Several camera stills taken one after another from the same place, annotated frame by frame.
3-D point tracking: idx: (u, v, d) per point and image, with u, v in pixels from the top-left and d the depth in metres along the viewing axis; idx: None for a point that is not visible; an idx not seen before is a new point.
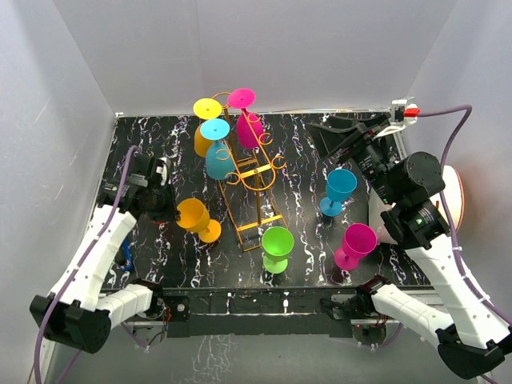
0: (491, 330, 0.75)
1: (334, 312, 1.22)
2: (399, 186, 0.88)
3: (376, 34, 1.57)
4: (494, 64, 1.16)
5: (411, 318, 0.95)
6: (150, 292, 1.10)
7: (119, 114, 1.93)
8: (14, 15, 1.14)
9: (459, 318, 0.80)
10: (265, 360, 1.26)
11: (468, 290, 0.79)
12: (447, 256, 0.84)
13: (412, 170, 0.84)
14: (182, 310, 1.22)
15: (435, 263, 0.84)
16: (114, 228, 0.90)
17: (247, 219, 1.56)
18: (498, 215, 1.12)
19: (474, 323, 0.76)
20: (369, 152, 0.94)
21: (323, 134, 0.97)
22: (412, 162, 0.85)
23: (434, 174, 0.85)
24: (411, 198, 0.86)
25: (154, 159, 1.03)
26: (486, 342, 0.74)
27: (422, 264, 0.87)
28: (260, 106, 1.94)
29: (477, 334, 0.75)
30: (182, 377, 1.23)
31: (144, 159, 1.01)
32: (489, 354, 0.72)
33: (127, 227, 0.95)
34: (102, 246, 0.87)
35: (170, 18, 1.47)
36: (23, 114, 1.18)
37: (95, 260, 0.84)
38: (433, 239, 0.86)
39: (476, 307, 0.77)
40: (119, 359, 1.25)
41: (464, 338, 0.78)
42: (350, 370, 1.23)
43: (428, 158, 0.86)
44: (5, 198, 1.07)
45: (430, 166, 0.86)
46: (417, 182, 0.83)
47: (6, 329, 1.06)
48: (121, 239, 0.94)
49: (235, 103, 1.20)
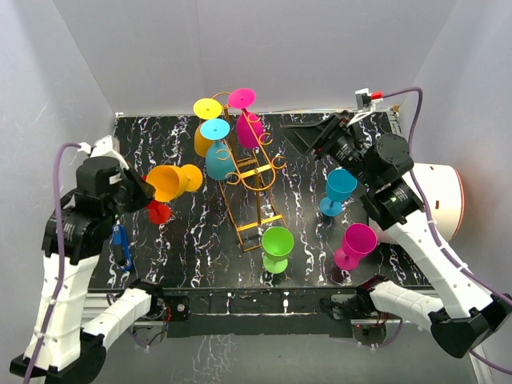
0: (474, 298, 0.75)
1: (334, 312, 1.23)
2: (372, 170, 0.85)
3: (376, 34, 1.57)
4: (494, 64, 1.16)
5: (406, 306, 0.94)
6: (148, 297, 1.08)
7: (119, 114, 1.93)
8: (14, 15, 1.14)
9: (442, 290, 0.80)
10: (265, 360, 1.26)
11: (446, 260, 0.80)
12: (423, 230, 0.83)
13: (382, 150, 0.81)
14: (182, 310, 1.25)
15: (411, 237, 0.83)
16: (69, 279, 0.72)
17: (247, 219, 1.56)
18: (498, 215, 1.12)
19: (455, 293, 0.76)
20: (342, 142, 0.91)
21: (300, 133, 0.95)
22: (382, 143, 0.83)
23: (403, 154, 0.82)
24: (385, 178, 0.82)
25: (99, 171, 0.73)
26: (469, 310, 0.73)
27: (401, 241, 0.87)
28: (260, 106, 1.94)
29: (458, 303, 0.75)
30: (182, 377, 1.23)
31: (87, 171, 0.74)
32: (472, 322, 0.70)
33: (90, 266, 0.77)
34: (62, 304, 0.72)
35: (170, 18, 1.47)
36: (23, 114, 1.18)
37: (60, 318, 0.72)
38: (409, 215, 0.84)
39: (455, 277, 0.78)
40: (119, 359, 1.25)
41: (449, 310, 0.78)
42: (350, 370, 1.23)
43: (396, 139, 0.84)
44: (6, 198, 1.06)
45: (399, 146, 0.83)
46: (387, 160, 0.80)
47: (6, 329, 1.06)
48: (87, 278, 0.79)
49: (235, 103, 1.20)
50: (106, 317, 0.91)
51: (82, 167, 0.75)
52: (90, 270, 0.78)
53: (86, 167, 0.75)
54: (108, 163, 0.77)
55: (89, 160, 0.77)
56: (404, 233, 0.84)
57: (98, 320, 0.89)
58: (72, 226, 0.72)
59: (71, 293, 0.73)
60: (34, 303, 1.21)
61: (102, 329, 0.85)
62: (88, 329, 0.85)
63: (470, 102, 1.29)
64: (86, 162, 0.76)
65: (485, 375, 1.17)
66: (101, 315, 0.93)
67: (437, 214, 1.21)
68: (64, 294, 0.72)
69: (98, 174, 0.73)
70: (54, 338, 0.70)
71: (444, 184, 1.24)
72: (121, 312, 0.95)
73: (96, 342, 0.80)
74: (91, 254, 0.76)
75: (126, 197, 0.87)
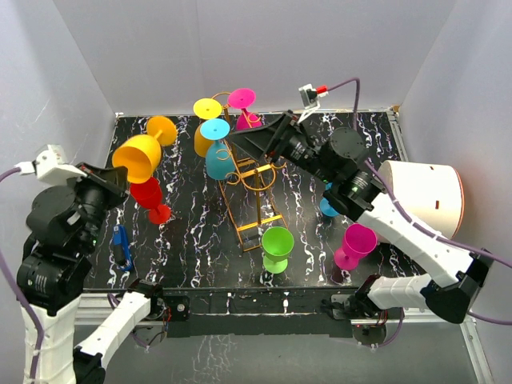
0: (456, 262, 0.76)
1: (334, 312, 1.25)
2: (331, 164, 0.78)
3: (376, 34, 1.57)
4: (494, 64, 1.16)
5: (400, 292, 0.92)
6: (146, 300, 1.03)
7: (119, 114, 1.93)
8: (15, 16, 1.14)
9: (425, 263, 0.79)
10: (265, 360, 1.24)
11: (419, 233, 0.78)
12: (391, 210, 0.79)
13: (338, 147, 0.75)
14: (182, 310, 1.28)
15: (382, 220, 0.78)
16: (50, 329, 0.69)
17: (247, 219, 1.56)
18: (498, 215, 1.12)
19: (439, 263, 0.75)
20: (294, 141, 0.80)
21: (253, 135, 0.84)
22: (335, 139, 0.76)
23: (358, 145, 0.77)
24: (346, 172, 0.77)
25: (54, 218, 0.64)
26: (456, 275, 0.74)
27: (371, 227, 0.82)
28: (260, 106, 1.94)
29: (445, 271, 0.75)
30: (182, 377, 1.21)
31: (39, 216, 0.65)
32: (463, 286, 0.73)
33: (71, 310, 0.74)
34: (46, 352, 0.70)
35: (169, 18, 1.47)
36: (23, 114, 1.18)
37: (47, 364, 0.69)
38: (373, 200, 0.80)
39: (434, 246, 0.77)
40: (118, 359, 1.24)
41: (438, 281, 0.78)
42: (350, 370, 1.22)
43: (347, 132, 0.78)
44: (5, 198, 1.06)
45: (351, 138, 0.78)
46: (345, 156, 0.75)
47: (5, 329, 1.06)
48: (71, 321, 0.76)
49: (235, 103, 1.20)
50: (102, 331, 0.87)
51: (32, 214, 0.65)
52: (73, 312, 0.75)
53: (38, 211, 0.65)
54: (62, 200, 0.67)
55: (38, 202, 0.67)
56: (374, 219, 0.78)
57: (96, 335, 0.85)
58: (42, 280, 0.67)
59: (55, 339, 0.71)
60: None
61: (100, 347, 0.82)
62: (86, 348, 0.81)
63: (470, 102, 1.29)
64: (36, 205, 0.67)
65: (485, 374, 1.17)
66: (98, 329, 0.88)
67: (437, 214, 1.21)
68: (47, 342, 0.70)
69: (51, 222, 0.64)
70: (44, 382, 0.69)
71: (444, 184, 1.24)
72: (119, 324, 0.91)
73: (94, 365, 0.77)
74: (69, 300, 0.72)
75: (98, 206, 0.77)
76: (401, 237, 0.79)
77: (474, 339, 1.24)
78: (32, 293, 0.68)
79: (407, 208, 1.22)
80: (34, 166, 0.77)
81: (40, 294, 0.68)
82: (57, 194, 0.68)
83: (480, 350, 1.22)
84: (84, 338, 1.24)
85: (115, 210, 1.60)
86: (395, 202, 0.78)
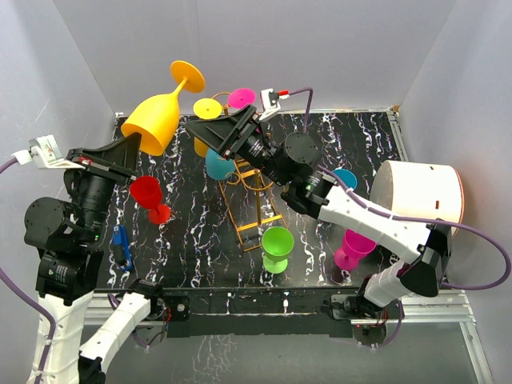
0: (415, 236, 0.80)
1: (334, 312, 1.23)
2: (286, 169, 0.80)
3: (375, 34, 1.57)
4: (494, 63, 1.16)
5: (387, 283, 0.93)
6: (146, 303, 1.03)
7: (119, 114, 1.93)
8: (14, 16, 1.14)
9: (387, 242, 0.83)
10: (265, 360, 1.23)
11: (376, 216, 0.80)
12: (346, 200, 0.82)
13: (292, 152, 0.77)
14: (182, 310, 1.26)
15: (339, 212, 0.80)
16: (63, 318, 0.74)
17: (247, 218, 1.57)
18: (498, 215, 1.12)
19: (401, 241, 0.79)
20: (252, 141, 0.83)
21: (211, 127, 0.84)
22: (289, 145, 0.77)
23: (311, 149, 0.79)
24: (302, 175, 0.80)
25: (50, 237, 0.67)
26: (418, 249, 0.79)
27: (330, 219, 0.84)
28: (260, 106, 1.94)
29: (407, 246, 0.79)
30: (182, 377, 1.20)
31: (35, 234, 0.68)
32: (425, 258, 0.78)
33: (84, 303, 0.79)
34: (58, 342, 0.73)
35: (169, 18, 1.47)
36: (23, 114, 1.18)
37: (57, 354, 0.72)
38: (327, 194, 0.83)
39: (393, 226, 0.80)
40: (118, 360, 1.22)
41: (405, 258, 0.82)
42: (350, 370, 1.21)
43: (299, 134, 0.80)
44: (5, 198, 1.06)
45: (304, 140, 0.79)
46: (299, 160, 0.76)
47: (6, 328, 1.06)
48: (82, 316, 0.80)
49: (235, 103, 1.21)
50: (102, 334, 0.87)
51: (27, 233, 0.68)
52: (86, 306, 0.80)
53: (32, 230, 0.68)
54: (52, 216, 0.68)
55: (30, 219, 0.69)
56: (332, 212, 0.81)
57: (95, 338, 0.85)
58: (59, 276, 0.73)
59: (66, 330, 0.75)
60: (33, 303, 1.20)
61: (100, 351, 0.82)
62: (85, 353, 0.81)
63: (470, 102, 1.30)
64: (28, 223, 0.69)
65: (485, 375, 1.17)
66: (98, 332, 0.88)
67: (437, 214, 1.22)
68: (59, 332, 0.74)
69: (49, 240, 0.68)
70: (51, 374, 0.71)
71: (445, 183, 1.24)
72: (118, 326, 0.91)
73: (95, 369, 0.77)
74: (84, 291, 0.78)
75: (101, 198, 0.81)
76: (361, 224, 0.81)
77: (474, 339, 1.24)
78: (53, 284, 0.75)
79: (406, 208, 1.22)
80: (31, 156, 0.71)
81: (59, 284, 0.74)
82: (44, 210, 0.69)
83: (480, 350, 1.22)
84: (83, 339, 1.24)
85: (115, 210, 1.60)
86: (349, 193, 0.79)
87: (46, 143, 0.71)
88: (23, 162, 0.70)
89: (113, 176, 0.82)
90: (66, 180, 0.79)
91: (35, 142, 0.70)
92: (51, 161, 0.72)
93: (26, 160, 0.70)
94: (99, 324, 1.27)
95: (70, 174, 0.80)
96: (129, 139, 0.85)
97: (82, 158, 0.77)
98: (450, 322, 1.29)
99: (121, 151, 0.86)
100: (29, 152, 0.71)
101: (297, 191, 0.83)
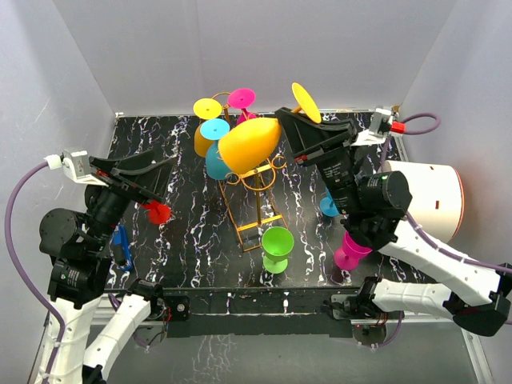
0: (485, 282, 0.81)
1: (334, 312, 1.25)
2: (370, 206, 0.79)
3: (376, 34, 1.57)
4: (495, 63, 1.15)
5: (415, 302, 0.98)
6: (146, 311, 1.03)
7: (119, 114, 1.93)
8: (14, 17, 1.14)
9: (454, 286, 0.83)
10: (265, 360, 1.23)
11: (446, 258, 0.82)
12: (414, 238, 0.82)
13: (392, 196, 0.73)
14: (182, 310, 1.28)
15: (409, 250, 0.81)
16: (71, 322, 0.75)
17: (247, 218, 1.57)
18: (498, 215, 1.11)
19: (472, 285, 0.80)
20: (338, 161, 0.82)
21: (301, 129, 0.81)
22: (390, 188, 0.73)
23: (405, 190, 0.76)
24: (383, 214, 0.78)
25: (63, 246, 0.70)
26: (490, 295, 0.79)
27: (395, 254, 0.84)
28: (260, 106, 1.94)
29: (478, 292, 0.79)
30: (182, 377, 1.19)
31: (49, 242, 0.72)
32: (498, 306, 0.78)
33: (94, 308, 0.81)
34: (65, 346, 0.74)
35: (169, 18, 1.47)
36: (23, 114, 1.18)
37: (63, 357, 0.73)
38: (395, 230, 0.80)
39: (463, 270, 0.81)
40: (118, 360, 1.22)
41: (468, 301, 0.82)
42: (350, 370, 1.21)
43: (398, 174, 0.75)
44: (5, 198, 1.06)
45: (402, 181, 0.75)
46: (396, 206, 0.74)
47: (6, 329, 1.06)
48: (90, 322, 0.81)
49: (234, 103, 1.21)
50: (102, 342, 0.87)
51: (43, 242, 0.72)
52: (93, 312, 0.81)
53: (46, 238, 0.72)
54: (65, 226, 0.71)
55: (45, 230, 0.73)
56: (402, 249, 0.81)
57: (95, 346, 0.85)
58: (71, 281, 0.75)
59: (74, 334, 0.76)
60: (33, 302, 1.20)
61: (100, 358, 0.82)
62: (86, 361, 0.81)
63: (470, 102, 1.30)
64: (43, 232, 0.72)
65: (485, 374, 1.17)
66: (98, 338, 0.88)
67: (437, 214, 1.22)
68: (68, 335, 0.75)
69: (62, 249, 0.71)
70: (58, 377, 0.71)
71: (444, 184, 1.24)
72: (118, 333, 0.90)
73: (95, 377, 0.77)
74: (94, 295, 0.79)
75: (114, 214, 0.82)
76: (429, 263, 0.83)
77: (474, 339, 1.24)
78: (64, 288, 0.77)
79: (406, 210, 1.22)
80: (61, 162, 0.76)
81: (70, 288, 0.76)
82: (57, 220, 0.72)
83: (480, 350, 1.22)
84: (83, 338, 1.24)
85: None
86: (418, 230, 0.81)
87: (79, 160, 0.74)
88: (53, 166, 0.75)
89: (133, 197, 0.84)
90: (87, 191, 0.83)
91: (69, 154, 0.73)
92: (79, 175, 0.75)
93: (55, 165, 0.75)
94: (99, 324, 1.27)
95: (91, 188, 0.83)
96: (164, 164, 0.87)
97: (99, 172, 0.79)
98: (450, 322, 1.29)
99: (154, 174, 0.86)
100: (60, 158, 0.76)
101: (367, 226, 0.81)
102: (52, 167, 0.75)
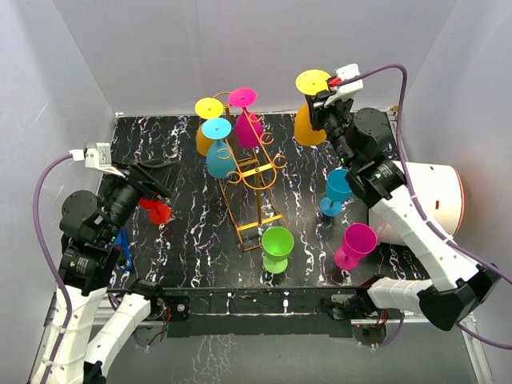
0: (458, 269, 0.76)
1: (334, 312, 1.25)
2: (354, 145, 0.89)
3: (376, 33, 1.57)
4: (495, 63, 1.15)
5: (398, 294, 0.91)
6: (148, 306, 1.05)
7: (119, 114, 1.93)
8: (15, 17, 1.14)
9: (430, 264, 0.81)
10: (265, 360, 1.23)
11: (431, 233, 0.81)
12: (409, 204, 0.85)
13: (361, 125, 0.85)
14: (182, 310, 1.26)
15: (397, 212, 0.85)
16: (78, 309, 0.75)
17: (246, 218, 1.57)
18: (498, 215, 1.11)
19: (443, 266, 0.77)
20: (331, 118, 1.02)
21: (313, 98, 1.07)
22: (360, 119, 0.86)
23: (381, 126, 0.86)
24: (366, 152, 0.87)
25: (82, 222, 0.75)
26: (456, 282, 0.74)
27: (386, 215, 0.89)
28: (260, 107, 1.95)
29: (446, 275, 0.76)
30: (182, 377, 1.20)
31: (69, 220, 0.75)
32: (460, 293, 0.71)
33: (99, 298, 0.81)
34: (70, 334, 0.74)
35: (170, 18, 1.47)
36: (23, 114, 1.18)
37: (68, 346, 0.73)
38: (393, 191, 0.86)
39: (442, 250, 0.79)
40: (118, 360, 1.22)
41: (437, 284, 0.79)
42: (350, 370, 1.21)
43: (374, 114, 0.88)
44: (5, 198, 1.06)
45: (377, 119, 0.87)
46: (366, 132, 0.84)
47: (7, 329, 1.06)
48: (94, 312, 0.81)
49: (235, 102, 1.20)
50: (103, 337, 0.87)
51: (62, 219, 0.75)
52: (98, 302, 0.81)
53: (66, 217, 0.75)
54: (86, 205, 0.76)
55: (66, 208, 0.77)
56: (390, 209, 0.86)
57: (95, 342, 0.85)
58: (80, 268, 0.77)
59: (80, 322, 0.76)
60: (33, 302, 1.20)
61: (101, 355, 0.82)
62: (89, 357, 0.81)
63: (470, 102, 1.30)
64: (65, 210, 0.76)
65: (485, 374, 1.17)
66: (98, 334, 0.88)
67: (437, 213, 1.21)
68: (74, 323, 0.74)
69: (82, 226, 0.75)
70: (61, 366, 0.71)
71: (444, 183, 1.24)
72: (120, 328, 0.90)
73: (95, 372, 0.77)
74: (101, 285, 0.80)
75: (128, 206, 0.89)
76: (412, 233, 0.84)
77: (474, 339, 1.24)
78: (73, 276, 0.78)
79: None
80: (84, 155, 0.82)
81: (78, 276, 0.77)
82: (81, 199, 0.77)
83: (479, 350, 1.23)
84: None
85: None
86: (414, 198, 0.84)
87: (102, 150, 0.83)
88: (77, 159, 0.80)
89: (146, 191, 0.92)
90: (103, 186, 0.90)
91: (94, 144, 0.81)
92: (102, 163, 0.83)
93: (78, 158, 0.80)
94: (101, 324, 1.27)
95: (106, 183, 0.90)
96: (174, 164, 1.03)
97: (118, 166, 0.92)
98: None
99: (166, 171, 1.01)
100: (83, 152, 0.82)
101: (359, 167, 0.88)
102: (75, 159, 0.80)
